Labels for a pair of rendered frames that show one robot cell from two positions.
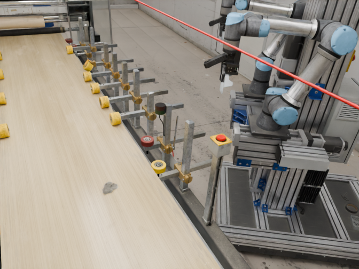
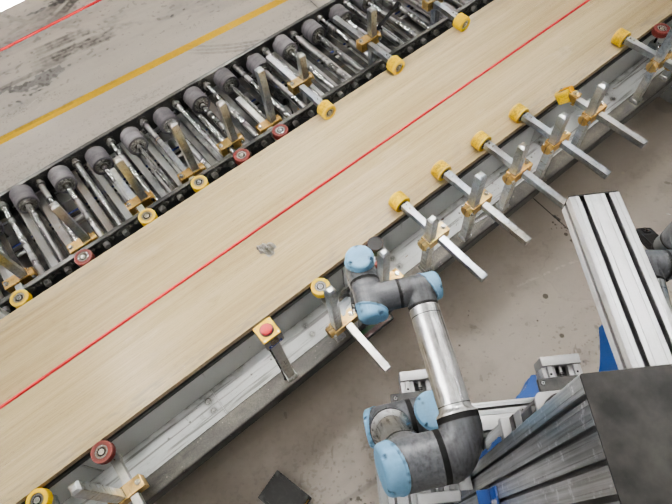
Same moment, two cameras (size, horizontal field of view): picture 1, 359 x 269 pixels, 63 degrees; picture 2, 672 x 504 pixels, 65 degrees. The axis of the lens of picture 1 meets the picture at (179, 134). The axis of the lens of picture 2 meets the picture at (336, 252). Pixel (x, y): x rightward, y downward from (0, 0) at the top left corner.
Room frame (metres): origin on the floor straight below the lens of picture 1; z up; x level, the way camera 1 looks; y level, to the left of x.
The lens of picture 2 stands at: (1.31, -0.84, 2.83)
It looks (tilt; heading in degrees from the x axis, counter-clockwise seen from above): 61 degrees down; 89
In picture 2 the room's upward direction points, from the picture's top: 9 degrees counter-clockwise
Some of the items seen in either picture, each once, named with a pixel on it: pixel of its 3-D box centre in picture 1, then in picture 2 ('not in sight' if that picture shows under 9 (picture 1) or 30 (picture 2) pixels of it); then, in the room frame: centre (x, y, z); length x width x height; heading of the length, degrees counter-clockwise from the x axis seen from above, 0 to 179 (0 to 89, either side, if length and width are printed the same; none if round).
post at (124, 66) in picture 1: (125, 91); (511, 181); (2.15, 0.45, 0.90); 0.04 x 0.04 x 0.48; 30
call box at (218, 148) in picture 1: (219, 145); (268, 334); (1.06, -0.18, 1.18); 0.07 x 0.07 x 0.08; 30
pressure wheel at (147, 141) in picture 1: (147, 145); not in sight; (1.48, 0.19, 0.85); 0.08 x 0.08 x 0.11
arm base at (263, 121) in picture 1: (270, 117); not in sight; (1.53, -0.53, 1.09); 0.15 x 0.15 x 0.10
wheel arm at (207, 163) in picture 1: (188, 169); (352, 329); (1.34, -0.07, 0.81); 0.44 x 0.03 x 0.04; 120
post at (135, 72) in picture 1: (137, 101); (471, 209); (1.93, 0.33, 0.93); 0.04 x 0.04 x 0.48; 30
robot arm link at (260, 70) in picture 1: (263, 68); not in sight; (2.03, -0.56, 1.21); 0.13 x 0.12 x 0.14; 169
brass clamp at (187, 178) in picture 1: (182, 173); (341, 323); (1.30, -0.04, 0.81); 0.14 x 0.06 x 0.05; 30
